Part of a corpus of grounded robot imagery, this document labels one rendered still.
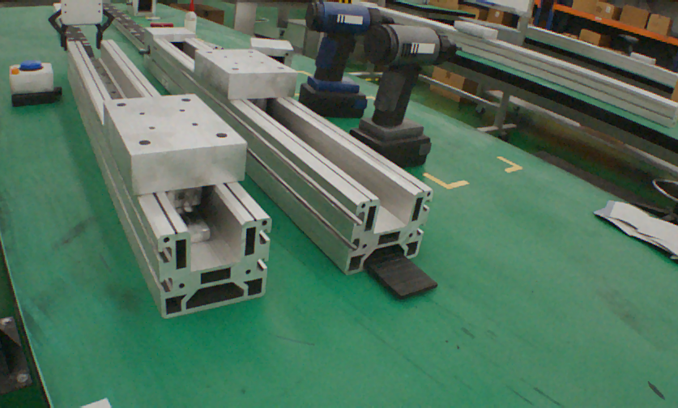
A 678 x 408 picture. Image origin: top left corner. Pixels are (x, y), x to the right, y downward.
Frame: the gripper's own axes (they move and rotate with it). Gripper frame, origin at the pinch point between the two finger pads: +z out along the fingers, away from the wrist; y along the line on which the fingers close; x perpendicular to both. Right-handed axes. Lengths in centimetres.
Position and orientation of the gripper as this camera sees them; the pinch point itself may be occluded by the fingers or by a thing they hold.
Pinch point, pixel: (81, 44)
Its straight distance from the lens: 135.4
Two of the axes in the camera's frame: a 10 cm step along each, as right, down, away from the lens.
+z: -1.5, 8.8, 4.5
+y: -8.3, 1.4, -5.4
